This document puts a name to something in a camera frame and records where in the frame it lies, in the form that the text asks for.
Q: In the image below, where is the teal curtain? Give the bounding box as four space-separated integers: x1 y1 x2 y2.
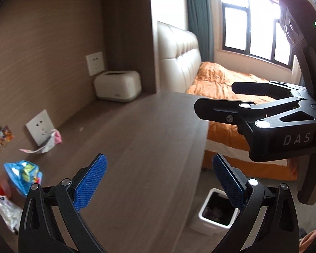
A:
187 0 214 62

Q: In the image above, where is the white square trash bin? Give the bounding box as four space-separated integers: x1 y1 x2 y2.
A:
189 188 239 236

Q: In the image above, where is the white bedside cabinet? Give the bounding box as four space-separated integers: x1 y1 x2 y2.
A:
0 92 208 252

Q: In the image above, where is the cream tissue box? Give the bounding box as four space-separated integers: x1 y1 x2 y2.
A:
94 70 142 102

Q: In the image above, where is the orange bed cover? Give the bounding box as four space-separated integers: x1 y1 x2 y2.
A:
187 62 297 181

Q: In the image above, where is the blue snack wrapper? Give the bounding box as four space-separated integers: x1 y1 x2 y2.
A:
4 160 43 198

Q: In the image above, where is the white lace bed sheet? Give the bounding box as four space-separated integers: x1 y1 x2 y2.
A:
203 139 287 166

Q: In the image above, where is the dark framed window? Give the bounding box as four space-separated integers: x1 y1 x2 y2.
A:
221 0 293 69

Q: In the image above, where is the clear crumpled plastic bag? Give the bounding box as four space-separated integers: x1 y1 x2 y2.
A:
0 195 23 235

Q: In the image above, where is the upper white wall socket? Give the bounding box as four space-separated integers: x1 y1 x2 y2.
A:
86 51 105 77

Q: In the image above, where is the cream padded headboard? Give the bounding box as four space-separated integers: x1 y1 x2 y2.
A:
157 22 201 93

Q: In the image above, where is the white wall socket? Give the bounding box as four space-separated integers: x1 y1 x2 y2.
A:
25 109 55 146
86 51 105 77

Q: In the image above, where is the lower white wall socket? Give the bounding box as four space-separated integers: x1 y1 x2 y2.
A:
25 109 55 146

